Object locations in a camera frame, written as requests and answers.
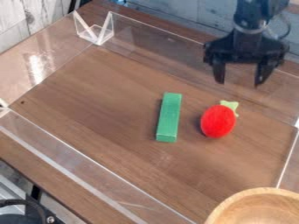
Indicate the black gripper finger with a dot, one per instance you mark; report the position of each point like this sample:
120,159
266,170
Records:
264,68
219,70

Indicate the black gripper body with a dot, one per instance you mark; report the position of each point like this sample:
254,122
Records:
246,48

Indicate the red plush strawberry toy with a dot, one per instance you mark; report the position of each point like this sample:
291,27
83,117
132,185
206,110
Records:
218,120

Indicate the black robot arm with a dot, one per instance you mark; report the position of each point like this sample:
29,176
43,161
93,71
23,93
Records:
252,16

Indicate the green rectangular block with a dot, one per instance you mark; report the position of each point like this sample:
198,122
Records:
168,118

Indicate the wooden bowl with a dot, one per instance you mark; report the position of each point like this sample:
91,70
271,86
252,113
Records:
262,205

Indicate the clear acrylic corner bracket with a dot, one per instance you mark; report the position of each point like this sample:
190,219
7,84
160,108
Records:
96,34

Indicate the clear acrylic enclosure wall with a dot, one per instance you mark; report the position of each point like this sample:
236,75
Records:
77,128

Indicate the black clamp with cable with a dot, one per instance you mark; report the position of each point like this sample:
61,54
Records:
33,214

